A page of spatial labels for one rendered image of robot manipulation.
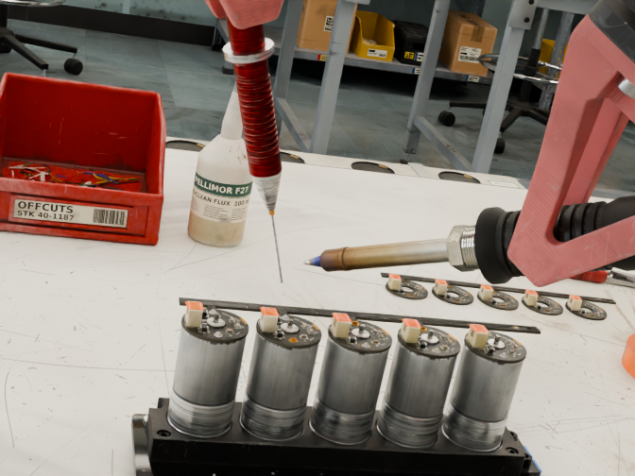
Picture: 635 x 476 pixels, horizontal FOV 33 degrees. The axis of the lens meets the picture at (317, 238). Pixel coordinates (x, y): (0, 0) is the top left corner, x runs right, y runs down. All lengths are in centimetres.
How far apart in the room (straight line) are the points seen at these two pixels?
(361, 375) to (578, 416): 16
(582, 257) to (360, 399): 13
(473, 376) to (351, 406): 5
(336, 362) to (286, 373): 2
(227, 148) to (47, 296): 14
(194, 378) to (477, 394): 11
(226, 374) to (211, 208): 24
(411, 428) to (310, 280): 20
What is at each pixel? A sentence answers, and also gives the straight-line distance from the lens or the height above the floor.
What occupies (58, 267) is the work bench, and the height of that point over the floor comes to 75.
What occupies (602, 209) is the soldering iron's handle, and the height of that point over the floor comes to 90.
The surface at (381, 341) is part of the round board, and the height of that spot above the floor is 81.
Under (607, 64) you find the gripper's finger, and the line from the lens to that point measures 29.
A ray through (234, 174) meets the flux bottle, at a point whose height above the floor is 80.
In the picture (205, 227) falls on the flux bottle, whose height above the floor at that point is 76.
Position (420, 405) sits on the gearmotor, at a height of 79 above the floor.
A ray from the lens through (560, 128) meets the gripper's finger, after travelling 30.
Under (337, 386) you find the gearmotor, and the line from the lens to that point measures 41.
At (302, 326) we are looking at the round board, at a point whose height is 81.
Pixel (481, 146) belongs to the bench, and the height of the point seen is 26.
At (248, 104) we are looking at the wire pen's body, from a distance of 34.
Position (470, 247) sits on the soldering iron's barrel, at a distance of 34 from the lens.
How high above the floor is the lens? 99
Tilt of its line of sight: 21 degrees down
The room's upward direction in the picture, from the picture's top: 11 degrees clockwise
